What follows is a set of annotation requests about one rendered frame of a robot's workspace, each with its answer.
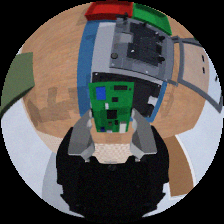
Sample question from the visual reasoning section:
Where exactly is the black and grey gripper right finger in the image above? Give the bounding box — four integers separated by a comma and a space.
129, 107, 169, 184

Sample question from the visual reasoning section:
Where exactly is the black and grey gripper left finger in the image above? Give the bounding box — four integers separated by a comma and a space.
56, 108, 95, 185

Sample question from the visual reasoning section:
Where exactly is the red bin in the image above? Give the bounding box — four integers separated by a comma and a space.
84, 0, 133, 21

